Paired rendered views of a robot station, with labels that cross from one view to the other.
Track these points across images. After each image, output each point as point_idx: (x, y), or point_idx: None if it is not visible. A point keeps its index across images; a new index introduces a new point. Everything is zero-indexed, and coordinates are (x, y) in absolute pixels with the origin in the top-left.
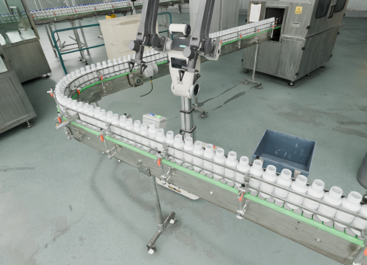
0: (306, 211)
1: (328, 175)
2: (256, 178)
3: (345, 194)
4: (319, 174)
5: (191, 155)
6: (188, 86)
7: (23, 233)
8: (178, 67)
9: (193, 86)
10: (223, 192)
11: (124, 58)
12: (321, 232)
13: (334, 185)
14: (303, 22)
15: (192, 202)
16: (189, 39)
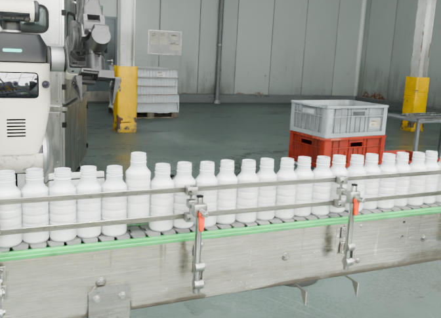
0: (402, 202)
1: (242, 292)
2: (350, 178)
3: (281, 303)
4: (231, 296)
5: (247, 187)
6: (40, 139)
7: None
8: (15, 94)
9: (47, 138)
10: (307, 237)
11: None
12: (425, 219)
13: (260, 299)
14: (52, 77)
15: None
16: (30, 33)
